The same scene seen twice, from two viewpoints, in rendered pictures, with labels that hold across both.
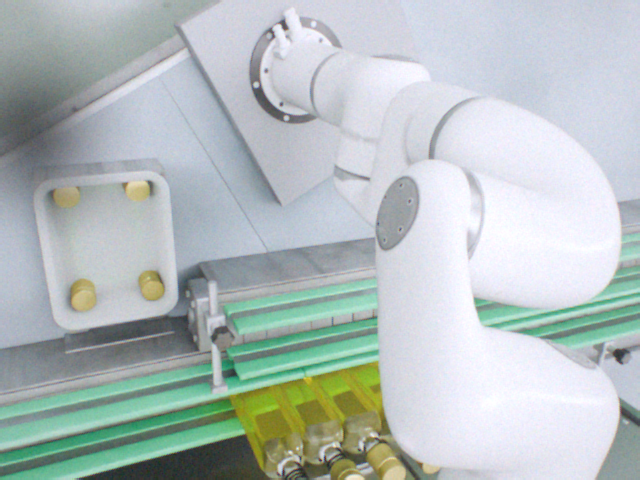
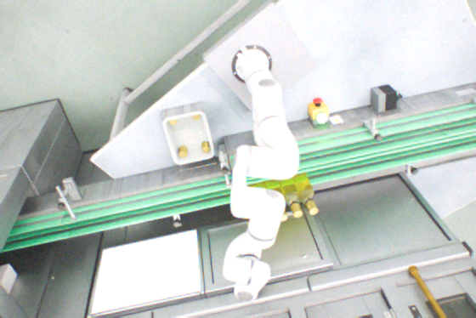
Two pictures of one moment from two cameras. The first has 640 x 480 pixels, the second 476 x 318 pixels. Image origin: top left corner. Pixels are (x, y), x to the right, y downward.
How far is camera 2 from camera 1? 0.80 m
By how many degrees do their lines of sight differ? 23
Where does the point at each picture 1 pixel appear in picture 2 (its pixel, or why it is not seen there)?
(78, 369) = (184, 178)
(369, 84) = (256, 94)
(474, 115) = (264, 125)
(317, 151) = not seen: hidden behind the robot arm
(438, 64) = (320, 45)
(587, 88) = (406, 41)
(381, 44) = (286, 48)
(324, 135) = not seen: hidden behind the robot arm
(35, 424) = (171, 195)
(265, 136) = (241, 89)
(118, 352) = (196, 171)
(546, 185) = (279, 147)
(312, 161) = not seen: hidden behind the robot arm
